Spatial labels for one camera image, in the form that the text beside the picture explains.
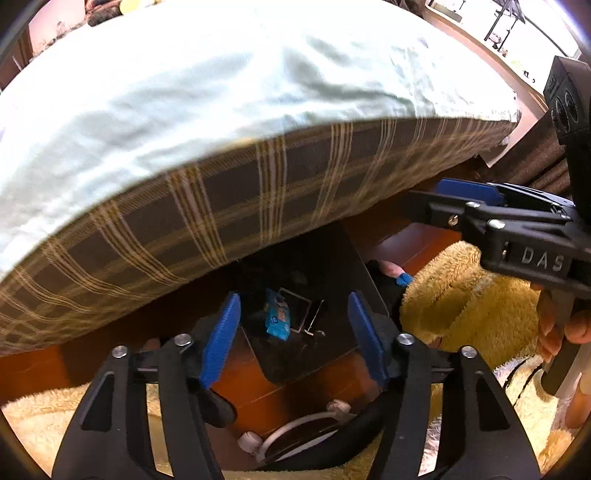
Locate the black trash bin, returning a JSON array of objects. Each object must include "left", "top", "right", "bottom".
[{"left": 233, "top": 224, "right": 391, "bottom": 385}]

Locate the person's right hand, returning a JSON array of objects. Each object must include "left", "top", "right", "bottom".
[{"left": 534, "top": 286, "right": 591, "bottom": 363}]

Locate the blue snack packet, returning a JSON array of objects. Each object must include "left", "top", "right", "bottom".
[{"left": 264, "top": 288, "right": 293, "bottom": 342}]

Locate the dark wooden wardrobe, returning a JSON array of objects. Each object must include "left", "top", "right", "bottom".
[{"left": 0, "top": 23, "right": 35, "bottom": 93}]

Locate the wooden window sill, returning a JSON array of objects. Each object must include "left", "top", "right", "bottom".
[{"left": 422, "top": 0, "right": 583, "bottom": 100}]

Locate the person's right forearm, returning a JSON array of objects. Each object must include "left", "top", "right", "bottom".
[{"left": 566, "top": 371, "right": 591, "bottom": 428}]

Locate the brown plaid mattress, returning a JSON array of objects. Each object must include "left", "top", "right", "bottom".
[{"left": 0, "top": 113, "right": 522, "bottom": 356}]

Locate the white black striped cloth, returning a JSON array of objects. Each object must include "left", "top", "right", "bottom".
[{"left": 429, "top": 355, "right": 557, "bottom": 480}]

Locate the black curved tube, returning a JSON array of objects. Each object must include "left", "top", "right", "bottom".
[{"left": 277, "top": 397, "right": 385, "bottom": 472}]

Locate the black metal stand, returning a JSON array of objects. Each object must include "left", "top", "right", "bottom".
[{"left": 482, "top": 0, "right": 532, "bottom": 47}]

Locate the brown curtain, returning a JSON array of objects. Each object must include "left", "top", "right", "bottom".
[{"left": 480, "top": 111, "right": 573, "bottom": 191}]

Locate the light blue printed bed sheet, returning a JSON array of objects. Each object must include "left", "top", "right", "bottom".
[{"left": 0, "top": 0, "right": 520, "bottom": 282}]

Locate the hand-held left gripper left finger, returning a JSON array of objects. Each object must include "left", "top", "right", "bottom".
[{"left": 51, "top": 292, "right": 242, "bottom": 480}]

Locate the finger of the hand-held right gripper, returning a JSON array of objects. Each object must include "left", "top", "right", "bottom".
[
  {"left": 435, "top": 179, "right": 574, "bottom": 219},
  {"left": 403, "top": 189, "right": 491, "bottom": 241}
]

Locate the bent metal wire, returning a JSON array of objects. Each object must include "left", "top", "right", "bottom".
[{"left": 279, "top": 288, "right": 327, "bottom": 337}]

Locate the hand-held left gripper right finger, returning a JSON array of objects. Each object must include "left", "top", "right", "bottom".
[{"left": 347, "top": 292, "right": 542, "bottom": 480}]

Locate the black and blue slipper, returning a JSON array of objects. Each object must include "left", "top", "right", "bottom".
[{"left": 367, "top": 261, "right": 414, "bottom": 324}]

